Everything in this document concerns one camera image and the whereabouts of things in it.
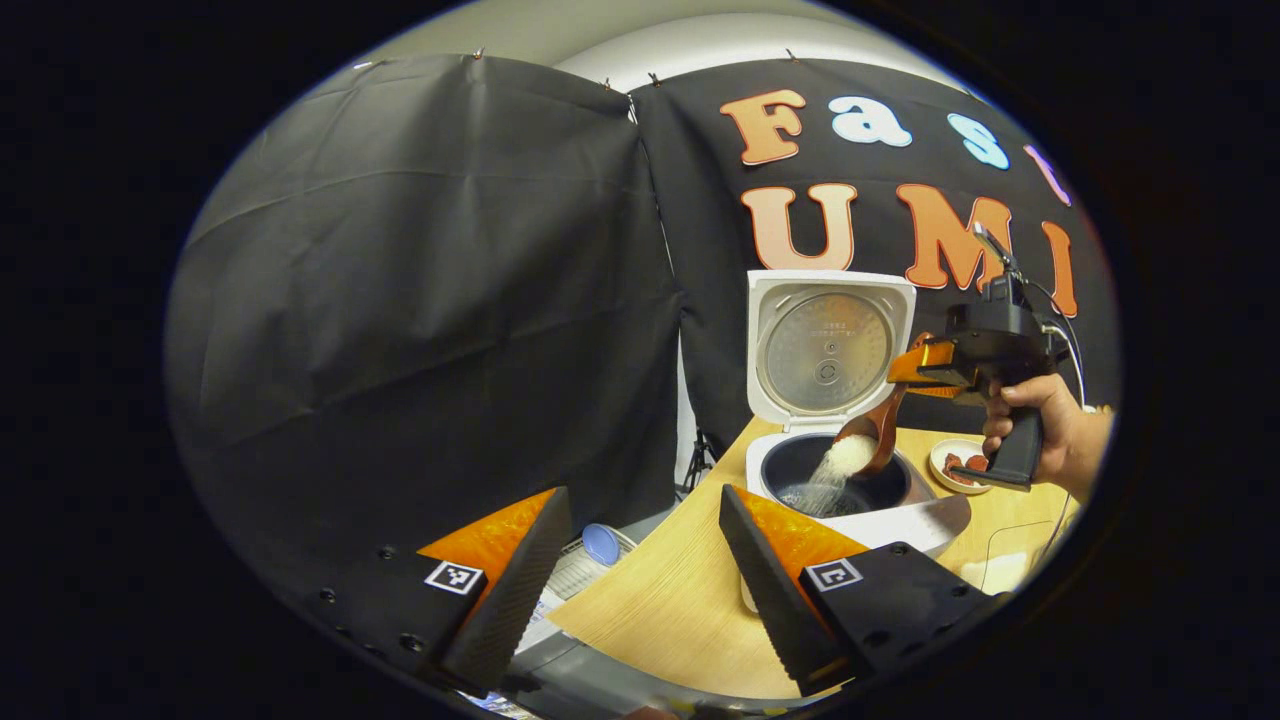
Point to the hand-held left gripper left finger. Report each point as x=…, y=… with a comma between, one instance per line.
x=515, y=600

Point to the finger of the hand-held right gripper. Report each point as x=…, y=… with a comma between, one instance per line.
x=930, y=362
x=935, y=392

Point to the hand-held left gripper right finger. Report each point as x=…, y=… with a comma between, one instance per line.
x=775, y=600

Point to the brown wooden spoon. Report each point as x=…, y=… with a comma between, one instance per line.
x=885, y=425

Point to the white rice cooker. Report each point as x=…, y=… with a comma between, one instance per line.
x=830, y=350

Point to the scooped white rice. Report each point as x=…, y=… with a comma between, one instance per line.
x=850, y=455

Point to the white mesh basket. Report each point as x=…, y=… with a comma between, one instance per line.
x=580, y=585

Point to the white round plate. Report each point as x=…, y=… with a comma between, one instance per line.
x=940, y=465

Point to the brown meat piece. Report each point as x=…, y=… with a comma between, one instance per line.
x=958, y=472
x=976, y=462

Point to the blue round lid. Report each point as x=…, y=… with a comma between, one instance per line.
x=600, y=544

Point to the black tripod stand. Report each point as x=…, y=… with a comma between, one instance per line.
x=700, y=460

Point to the black backdrop cloth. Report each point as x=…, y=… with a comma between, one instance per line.
x=400, y=350

